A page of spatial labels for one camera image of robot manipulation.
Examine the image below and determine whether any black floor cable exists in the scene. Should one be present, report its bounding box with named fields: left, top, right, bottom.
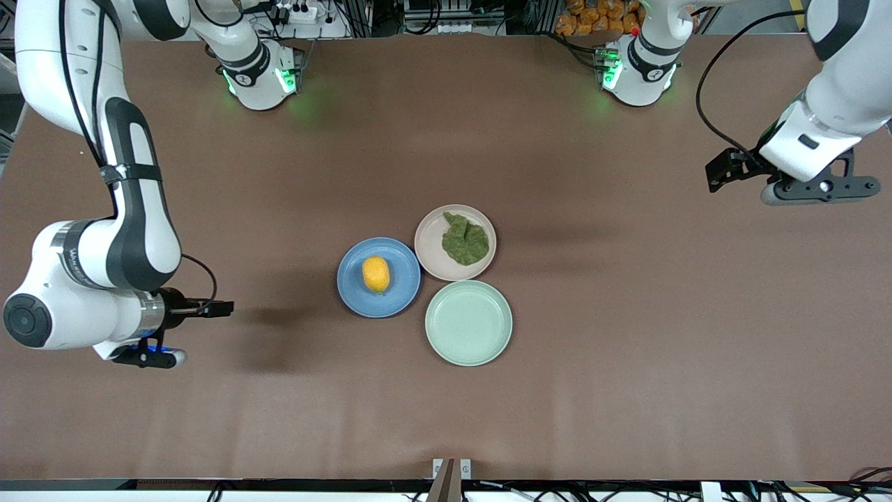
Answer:
left=847, top=466, right=892, bottom=490

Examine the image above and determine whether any grey metal table bracket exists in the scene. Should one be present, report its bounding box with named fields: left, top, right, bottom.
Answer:
left=432, top=458, right=472, bottom=502

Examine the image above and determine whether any green lettuce leaf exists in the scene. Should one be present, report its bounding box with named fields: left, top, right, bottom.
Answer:
left=442, top=211, right=490, bottom=266

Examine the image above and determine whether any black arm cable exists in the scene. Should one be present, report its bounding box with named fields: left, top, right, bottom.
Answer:
left=59, top=0, right=218, bottom=312
left=695, top=8, right=809, bottom=165

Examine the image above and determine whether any white power strip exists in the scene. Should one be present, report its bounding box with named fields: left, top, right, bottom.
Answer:
left=268, top=0, right=319, bottom=23

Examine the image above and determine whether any blue round plate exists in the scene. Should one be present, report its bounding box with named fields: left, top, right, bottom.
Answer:
left=337, top=237, right=422, bottom=319

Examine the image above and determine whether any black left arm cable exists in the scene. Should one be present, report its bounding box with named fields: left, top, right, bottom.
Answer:
left=695, top=8, right=809, bottom=165

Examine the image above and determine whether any light green round plate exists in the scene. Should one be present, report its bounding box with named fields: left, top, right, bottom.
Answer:
left=425, top=280, right=513, bottom=367

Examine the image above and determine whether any yellow lemon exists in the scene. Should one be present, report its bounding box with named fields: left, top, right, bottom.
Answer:
left=362, top=256, right=391, bottom=294

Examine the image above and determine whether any bag of oranges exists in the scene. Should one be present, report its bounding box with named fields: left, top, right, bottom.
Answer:
left=555, top=0, right=643, bottom=37

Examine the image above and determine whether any beige pink round plate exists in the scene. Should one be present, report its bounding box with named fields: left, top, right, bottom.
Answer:
left=415, top=204, right=497, bottom=282

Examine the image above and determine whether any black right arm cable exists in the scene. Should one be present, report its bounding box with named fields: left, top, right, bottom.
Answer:
left=59, top=0, right=218, bottom=312

